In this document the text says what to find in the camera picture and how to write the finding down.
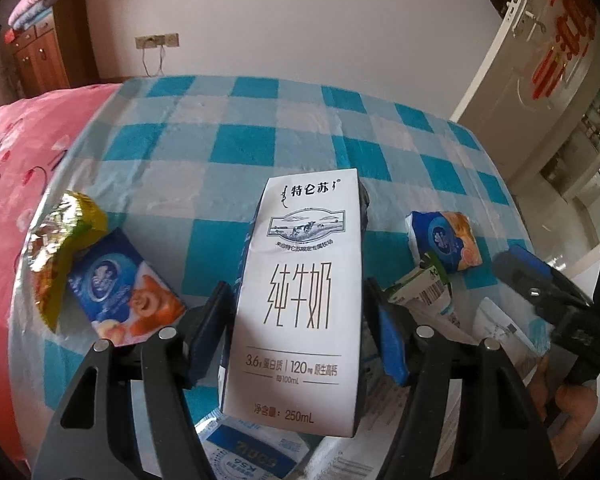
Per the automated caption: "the flattened blue white box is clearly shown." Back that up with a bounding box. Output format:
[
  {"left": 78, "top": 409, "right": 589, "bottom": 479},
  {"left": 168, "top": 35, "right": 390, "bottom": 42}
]
[{"left": 195, "top": 407, "right": 326, "bottom": 480}]

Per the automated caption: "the pink printed blanket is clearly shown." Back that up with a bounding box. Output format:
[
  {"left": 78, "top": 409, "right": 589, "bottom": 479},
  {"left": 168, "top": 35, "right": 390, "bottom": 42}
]
[{"left": 0, "top": 82, "right": 126, "bottom": 461}]

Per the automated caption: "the brown wooden cabinet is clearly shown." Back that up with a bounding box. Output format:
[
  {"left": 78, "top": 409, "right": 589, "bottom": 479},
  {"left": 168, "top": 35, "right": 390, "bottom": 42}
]
[{"left": 2, "top": 0, "right": 88, "bottom": 98}]

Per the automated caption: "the blue white checkered cloth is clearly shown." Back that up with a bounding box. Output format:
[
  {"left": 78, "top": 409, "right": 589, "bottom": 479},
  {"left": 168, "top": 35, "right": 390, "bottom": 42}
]
[{"left": 7, "top": 75, "right": 596, "bottom": 480}]

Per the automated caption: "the white door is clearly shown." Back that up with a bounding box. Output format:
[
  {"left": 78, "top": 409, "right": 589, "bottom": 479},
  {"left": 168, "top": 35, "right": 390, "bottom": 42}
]
[{"left": 450, "top": 0, "right": 600, "bottom": 181}]

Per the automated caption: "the white milk carton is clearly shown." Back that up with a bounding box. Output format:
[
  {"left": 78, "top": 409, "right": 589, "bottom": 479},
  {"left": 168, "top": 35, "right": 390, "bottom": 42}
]
[{"left": 220, "top": 167, "right": 373, "bottom": 438}]

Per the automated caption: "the crushed green white carton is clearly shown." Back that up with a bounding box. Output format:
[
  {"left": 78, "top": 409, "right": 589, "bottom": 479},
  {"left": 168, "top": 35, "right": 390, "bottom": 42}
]
[{"left": 385, "top": 252, "right": 463, "bottom": 331}]

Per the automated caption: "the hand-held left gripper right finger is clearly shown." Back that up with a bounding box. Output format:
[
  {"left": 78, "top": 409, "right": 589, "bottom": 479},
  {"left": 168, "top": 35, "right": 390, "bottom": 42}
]
[{"left": 362, "top": 277, "right": 563, "bottom": 480}]

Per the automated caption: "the gold foil wrapper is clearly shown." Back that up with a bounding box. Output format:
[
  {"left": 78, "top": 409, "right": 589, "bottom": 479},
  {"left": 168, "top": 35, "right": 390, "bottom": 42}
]
[{"left": 27, "top": 190, "right": 111, "bottom": 333}]

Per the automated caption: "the blue snack packet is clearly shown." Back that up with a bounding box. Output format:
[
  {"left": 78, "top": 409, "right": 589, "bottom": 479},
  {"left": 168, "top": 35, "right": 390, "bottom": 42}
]
[
  {"left": 404, "top": 210, "right": 483, "bottom": 273},
  {"left": 67, "top": 227, "right": 188, "bottom": 348}
]

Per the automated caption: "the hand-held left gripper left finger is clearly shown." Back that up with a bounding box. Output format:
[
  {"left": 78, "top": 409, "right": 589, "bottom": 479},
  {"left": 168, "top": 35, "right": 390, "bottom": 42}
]
[{"left": 30, "top": 281, "right": 236, "bottom": 480}]

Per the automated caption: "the blue folded blanket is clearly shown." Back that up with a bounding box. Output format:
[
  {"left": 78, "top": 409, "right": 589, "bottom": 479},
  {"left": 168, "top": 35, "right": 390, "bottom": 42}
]
[{"left": 7, "top": 2, "right": 58, "bottom": 31}]

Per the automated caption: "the metal door handle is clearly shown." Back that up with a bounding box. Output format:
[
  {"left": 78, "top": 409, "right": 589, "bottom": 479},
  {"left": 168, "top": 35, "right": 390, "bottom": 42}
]
[{"left": 510, "top": 0, "right": 546, "bottom": 36}]

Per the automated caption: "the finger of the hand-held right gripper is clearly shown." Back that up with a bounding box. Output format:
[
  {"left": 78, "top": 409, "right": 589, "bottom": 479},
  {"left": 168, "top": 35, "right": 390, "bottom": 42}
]
[
  {"left": 494, "top": 252, "right": 581, "bottom": 313},
  {"left": 509, "top": 244, "right": 555, "bottom": 282}
]

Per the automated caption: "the thin socket cable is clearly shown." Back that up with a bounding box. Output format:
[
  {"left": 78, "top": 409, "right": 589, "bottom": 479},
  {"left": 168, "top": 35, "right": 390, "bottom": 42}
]
[{"left": 141, "top": 42, "right": 167, "bottom": 78}]

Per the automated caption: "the red paper door decoration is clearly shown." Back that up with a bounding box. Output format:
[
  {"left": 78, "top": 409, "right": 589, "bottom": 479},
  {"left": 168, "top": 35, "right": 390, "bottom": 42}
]
[{"left": 530, "top": 0, "right": 598, "bottom": 106}]

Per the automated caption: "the white blue packet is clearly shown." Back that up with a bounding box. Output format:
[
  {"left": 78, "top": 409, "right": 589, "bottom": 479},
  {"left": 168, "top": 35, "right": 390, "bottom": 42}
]
[{"left": 472, "top": 297, "right": 556, "bottom": 371}]

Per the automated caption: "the wall socket strip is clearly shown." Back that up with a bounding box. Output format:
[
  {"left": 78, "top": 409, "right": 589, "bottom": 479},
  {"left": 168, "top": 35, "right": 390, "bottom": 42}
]
[{"left": 135, "top": 33, "right": 180, "bottom": 49}]

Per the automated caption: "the person's right hand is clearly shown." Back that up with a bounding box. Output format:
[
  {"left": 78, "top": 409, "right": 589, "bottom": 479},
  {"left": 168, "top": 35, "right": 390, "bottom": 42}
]
[{"left": 536, "top": 352, "right": 600, "bottom": 443}]

